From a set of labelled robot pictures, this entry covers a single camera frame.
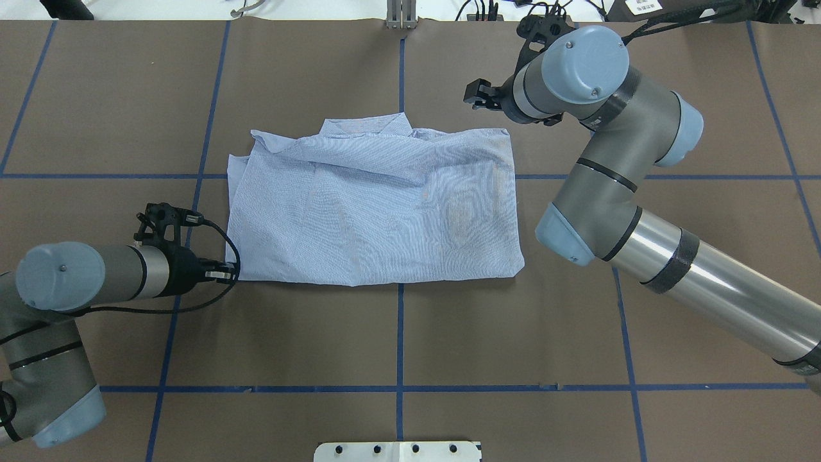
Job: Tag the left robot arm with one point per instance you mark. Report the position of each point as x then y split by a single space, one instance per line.
52 395

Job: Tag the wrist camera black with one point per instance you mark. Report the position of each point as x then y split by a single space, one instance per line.
161 224
539 33

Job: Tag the grey aluminium post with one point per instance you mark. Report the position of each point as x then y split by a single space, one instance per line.
401 14

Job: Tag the black usb hub left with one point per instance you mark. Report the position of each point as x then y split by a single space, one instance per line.
480 11

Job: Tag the white mounting plate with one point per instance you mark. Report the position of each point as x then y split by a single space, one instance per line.
399 451

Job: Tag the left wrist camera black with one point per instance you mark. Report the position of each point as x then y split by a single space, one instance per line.
161 224

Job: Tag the black box with label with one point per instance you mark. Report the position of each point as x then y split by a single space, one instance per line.
635 11

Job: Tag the light blue striped shirt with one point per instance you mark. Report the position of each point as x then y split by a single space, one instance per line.
369 201

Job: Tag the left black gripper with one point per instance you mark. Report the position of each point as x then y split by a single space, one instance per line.
184 269

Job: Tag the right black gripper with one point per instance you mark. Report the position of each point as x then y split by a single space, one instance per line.
508 97

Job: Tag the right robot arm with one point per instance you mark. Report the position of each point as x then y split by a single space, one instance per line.
637 124

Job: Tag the black usb hub right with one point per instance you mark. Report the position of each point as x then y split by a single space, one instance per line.
552 9

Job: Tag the black usb hub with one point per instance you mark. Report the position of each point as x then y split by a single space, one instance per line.
480 11
552 9

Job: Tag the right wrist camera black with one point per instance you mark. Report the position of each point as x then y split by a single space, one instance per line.
539 33

